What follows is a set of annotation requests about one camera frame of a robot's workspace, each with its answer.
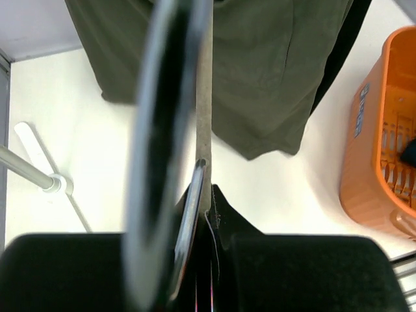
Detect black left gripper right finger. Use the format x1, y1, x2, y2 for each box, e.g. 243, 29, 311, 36
207, 183, 410, 312

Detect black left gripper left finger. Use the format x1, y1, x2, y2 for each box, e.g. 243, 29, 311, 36
1, 232, 134, 311

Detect grey hanger with metal hook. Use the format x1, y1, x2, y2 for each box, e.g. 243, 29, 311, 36
121, 1, 213, 311

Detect olive green shorts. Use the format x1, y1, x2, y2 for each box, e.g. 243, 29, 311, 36
66, 1, 352, 159

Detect black shorts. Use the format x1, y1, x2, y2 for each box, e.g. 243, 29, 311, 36
310, 0, 372, 114

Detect white clothes rack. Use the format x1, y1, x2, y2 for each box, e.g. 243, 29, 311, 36
1, 122, 92, 233

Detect orange plastic basket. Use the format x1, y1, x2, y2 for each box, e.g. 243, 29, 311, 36
339, 26, 415, 241

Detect aluminium mounting rail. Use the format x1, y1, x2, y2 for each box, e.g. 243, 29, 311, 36
391, 251, 415, 292

